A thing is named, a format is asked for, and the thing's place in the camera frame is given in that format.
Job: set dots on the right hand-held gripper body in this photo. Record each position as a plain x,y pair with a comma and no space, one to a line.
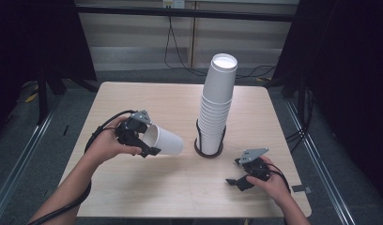
258,167

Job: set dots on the white wall socket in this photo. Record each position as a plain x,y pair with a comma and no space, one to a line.
174,3

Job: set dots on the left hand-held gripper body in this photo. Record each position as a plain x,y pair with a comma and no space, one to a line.
130,129

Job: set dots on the white paper cup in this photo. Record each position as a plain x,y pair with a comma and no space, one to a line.
167,142

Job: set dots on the metal floor rail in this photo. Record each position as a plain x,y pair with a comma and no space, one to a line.
22,156
321,168

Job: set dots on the yellow floor tape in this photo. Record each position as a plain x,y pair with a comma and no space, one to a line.
31,97

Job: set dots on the black metal stand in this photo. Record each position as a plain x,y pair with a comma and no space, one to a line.
42,93

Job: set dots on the person's right hand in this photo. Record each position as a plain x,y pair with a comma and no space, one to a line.
274,186

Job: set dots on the small black floor strip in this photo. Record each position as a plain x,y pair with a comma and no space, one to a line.
65,130

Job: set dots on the black curtain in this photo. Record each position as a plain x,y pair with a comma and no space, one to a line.
349,78
30,40

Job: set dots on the person's left hand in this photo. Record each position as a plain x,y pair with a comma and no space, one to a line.
106,146

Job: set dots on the black horizontal bar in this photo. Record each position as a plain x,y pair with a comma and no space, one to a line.
133,12

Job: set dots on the stack of white cups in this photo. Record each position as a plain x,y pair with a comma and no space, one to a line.
211,125

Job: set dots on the grey tape tab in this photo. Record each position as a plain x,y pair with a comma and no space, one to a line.
301,188

